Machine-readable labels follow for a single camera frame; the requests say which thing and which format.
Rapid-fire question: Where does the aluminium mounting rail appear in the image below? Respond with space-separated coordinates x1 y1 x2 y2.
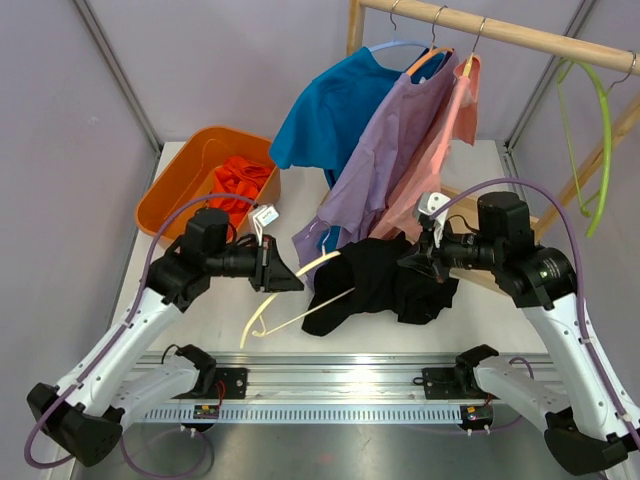
49 352 621 480

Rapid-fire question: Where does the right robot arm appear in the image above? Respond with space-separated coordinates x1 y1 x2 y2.
399 191 639 476

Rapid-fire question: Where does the black t shirt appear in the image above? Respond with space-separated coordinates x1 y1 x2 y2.
302 233 459 337

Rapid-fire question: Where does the orange brown hanger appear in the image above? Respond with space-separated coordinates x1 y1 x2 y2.
405 5 455 76

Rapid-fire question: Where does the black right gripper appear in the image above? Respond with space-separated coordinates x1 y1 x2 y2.
399 218 503 282

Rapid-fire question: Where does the blue t shirt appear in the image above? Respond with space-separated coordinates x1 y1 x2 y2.
269 47 440 249

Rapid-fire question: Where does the wooden clothes rack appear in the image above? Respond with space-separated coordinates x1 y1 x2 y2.
345 0 640 296

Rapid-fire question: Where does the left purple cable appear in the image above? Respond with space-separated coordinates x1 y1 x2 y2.
22 193 261 476

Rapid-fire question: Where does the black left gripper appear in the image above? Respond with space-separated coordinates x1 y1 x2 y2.
206 234 304 293

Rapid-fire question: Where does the cream yellow hanger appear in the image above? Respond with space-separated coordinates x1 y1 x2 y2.
461 17 487 78

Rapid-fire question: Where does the light blue hanger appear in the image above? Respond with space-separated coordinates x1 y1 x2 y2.
367 0 430 53

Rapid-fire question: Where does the orange t shirt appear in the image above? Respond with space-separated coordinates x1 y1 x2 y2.
208 156 273 219

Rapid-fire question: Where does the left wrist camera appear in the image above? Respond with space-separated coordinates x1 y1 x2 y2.
248 204 279 246

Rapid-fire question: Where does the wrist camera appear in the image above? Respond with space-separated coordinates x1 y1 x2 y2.
414 192 452 249
248 204 279 246

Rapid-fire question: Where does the white hanger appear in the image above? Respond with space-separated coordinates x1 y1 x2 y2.
238 219 357 350

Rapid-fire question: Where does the lime green hanger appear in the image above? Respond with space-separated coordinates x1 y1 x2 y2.
556 49 636 238

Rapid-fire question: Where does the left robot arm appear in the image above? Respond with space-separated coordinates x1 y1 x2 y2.
27 208 304 467

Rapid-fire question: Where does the pink t shirt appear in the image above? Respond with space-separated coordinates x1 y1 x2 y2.
369 54 482 240

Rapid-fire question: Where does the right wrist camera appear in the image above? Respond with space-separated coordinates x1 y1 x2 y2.
414 192 452 249

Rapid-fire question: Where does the lilac t shirt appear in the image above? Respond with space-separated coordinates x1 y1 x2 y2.
292 52 458 266

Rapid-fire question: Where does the orange plastic basket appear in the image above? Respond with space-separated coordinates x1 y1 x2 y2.
136 126 281 236

